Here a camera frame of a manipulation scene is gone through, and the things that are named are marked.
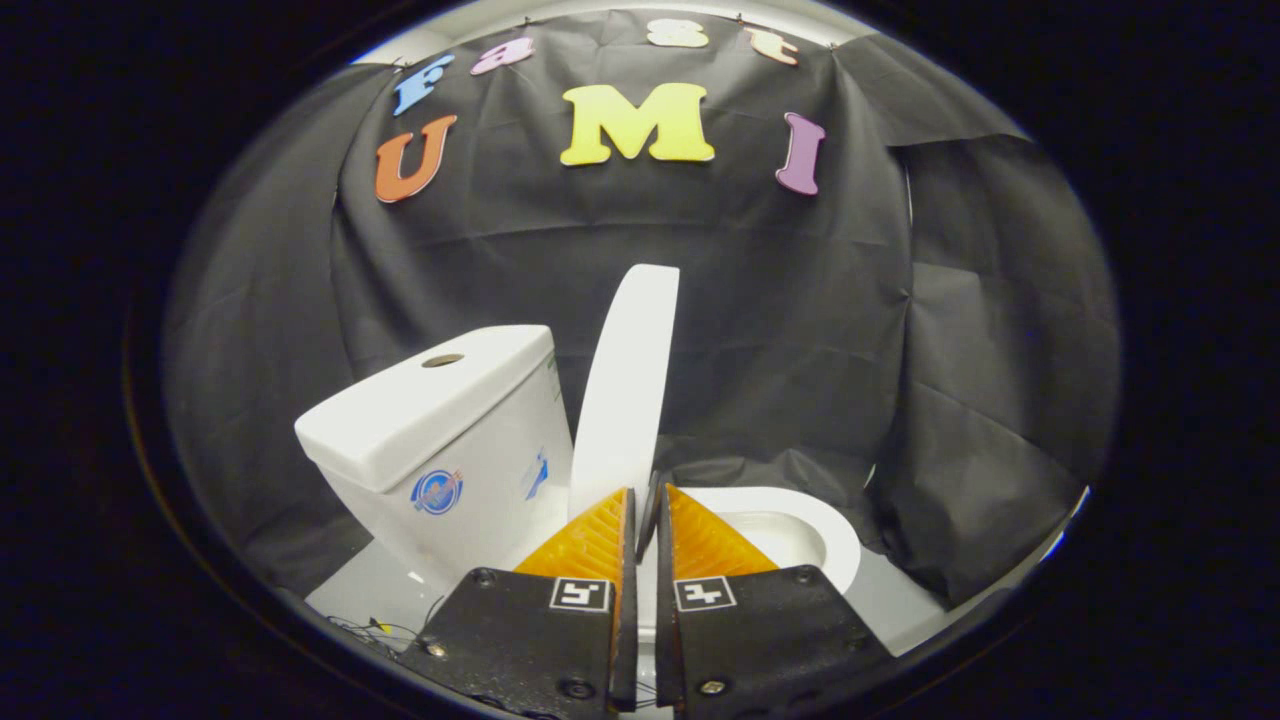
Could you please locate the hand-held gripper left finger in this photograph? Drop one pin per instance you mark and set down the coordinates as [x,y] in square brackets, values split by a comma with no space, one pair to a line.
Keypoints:
[520,645]

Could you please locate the black lid pull tab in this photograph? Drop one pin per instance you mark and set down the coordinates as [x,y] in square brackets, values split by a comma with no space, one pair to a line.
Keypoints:
[650,515]

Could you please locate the white toilet tank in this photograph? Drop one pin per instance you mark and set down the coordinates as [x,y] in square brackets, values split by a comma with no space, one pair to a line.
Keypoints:
[440,420]

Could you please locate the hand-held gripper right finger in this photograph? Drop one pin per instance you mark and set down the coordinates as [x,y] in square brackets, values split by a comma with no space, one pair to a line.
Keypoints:
[770,645]

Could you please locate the black backdrop cloth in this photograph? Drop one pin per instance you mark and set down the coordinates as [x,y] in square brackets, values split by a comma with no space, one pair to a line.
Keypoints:
[780,300]

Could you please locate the white toilet bowl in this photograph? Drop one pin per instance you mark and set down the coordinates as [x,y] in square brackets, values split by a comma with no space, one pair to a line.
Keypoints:
[790,535]

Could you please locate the white toilet seat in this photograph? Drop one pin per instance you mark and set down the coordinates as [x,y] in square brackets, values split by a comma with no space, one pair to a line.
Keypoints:
[840,530]

